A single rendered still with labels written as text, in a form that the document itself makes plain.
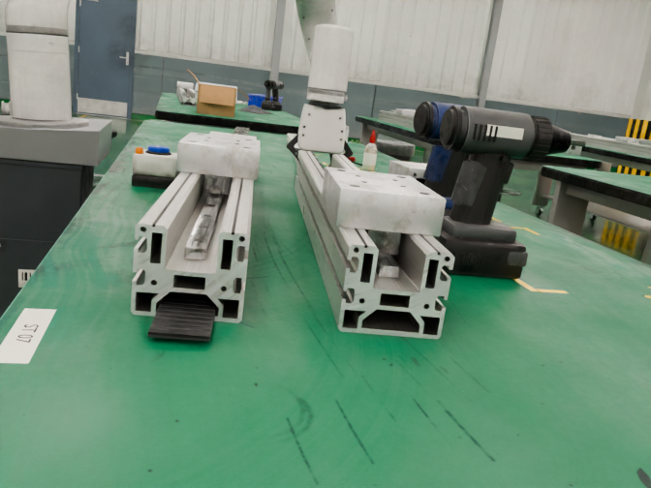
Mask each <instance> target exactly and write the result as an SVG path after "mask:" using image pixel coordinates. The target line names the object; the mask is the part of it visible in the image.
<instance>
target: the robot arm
mask: <svg viewBox="0 0 651 488"><path fill-rule="evenodd" d="M69 3H70V0H8V2H7V5H6V9H5V22H6V37H7V51H8V66H9V81H10V95H11V100H10V101H9V102H8V103H4V101H2V107H1V108H2V114H10V115H6V116H0V125H2V126H9V127H20V128H47V129H60V128H79V127H86V126H89V120H87V119H84V118H77V117H72V101H71V79H70V56H69V33H68V8H69ZM295 4H296V9H297V14H298V19H299V23H300V27H301V32H302V35H303V39H304V42H305V46H306V50H307V54H308V57H309V61H310V72H309V80H308V87H310V88H308V89H307V98H306V99H308V100H311V102H308V104H304V106H303V110H302V113H301V117H300V122H299V128H298V134H297V135H296V136H295V137H294V138H293V139H292V140H291V141H290V142H289V143H288V144H287V145H286V146H287V148H288V149H289V150H290V151H291V152H292V153H293V154H294V155H295V157H296V158H297V159H298V157H297V156H298V151H297V150H296V149H295V144H296V143H297V146H298V147H299V148H300V149H302V150H304V151H312V152H320V153H328V154H329V157H330V165H329V168H330V167H331V159H332V155H333V154H340V153H342V152H343V149H344V150H345V153H344V154H342V155H344V156H345V157H346V158H347V159H348V158H349V157H351V156H352V155H353V154H354V153H353V151H352V150H351V148H350V146H349V145H348V143H347V142H346V140H345V129H346V112H345V109H344V108H342V107H341V106H340V104H344V101H345V102H347V99H348V97H347V95H345V93H346V92H347V86H348V78H349V70H350V64H351V56H352V48H353V41H354V34H355V32H354V30H352V29H351V28H348V27H345V26H339V25H337V17H336V9H335V0H295ZM317 88H318V89H317ZM324 89H325V90H324ZM331 90H332V91H331ZM339 91H340V92H339Z"/></svg>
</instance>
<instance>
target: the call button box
mask: <svg viewBox="0 0 651 488"><path fill-rule="evenodd" d="M176 160H177V153H171V152H169V153H158V152H152V151H148V150H145V149H143V154H136V153H135V154H134V155H133V169H132V173H133V175H132V186H139V187H147V188H156V189H167V188H168V187H169V185H170V184H171V183H172V182H173V180H174V179H175V178H176V177H177V176H178V175H179V173H180V172H181V171H176Z"/></svg>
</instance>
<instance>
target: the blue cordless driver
mask: <svg viewBox="0 0 651 488"><path fill-rule="evenodd" d="M451 106H458V107H462V106H461V105H453V104H445V103H438V102H431V103H429V102H422V103H421V104H420V105H419V106H418V108H417V109H416V112H415V115H414V129H415V132H416V133H417V135H418V136H419V137H426V138H429V139H437V140H439V142H438V145H436V144H435V146H432V149H431V152H430V156H429V159H428V162H427V165H426V169H425V172H424V175H423V177H424V179H425V182H424V186H426V187H427V188H429V189H430V190H432V191H433V192H435V193H436V194H438V195H440V196H441V197H443V198H445V199H446V206H445V212H444V216H449V215H450V212H451V209H452V206H453V202H452V200H451V199H450V198H451V195H452V192H453V189H454V186H455V183H456V180H457V177H458V174H459V171H460V169H461V166H462V163H463V161H466V160H467V159H468V160H469V157H470V154H471V153H462V152H455V151H454V150H447V149H445V148H444V145H443V144H442V143H441V141H440V127H441V122H442V118H443V116H444V113H445V112H446V110H447V109H449V108H450V107H451Z"/></svg>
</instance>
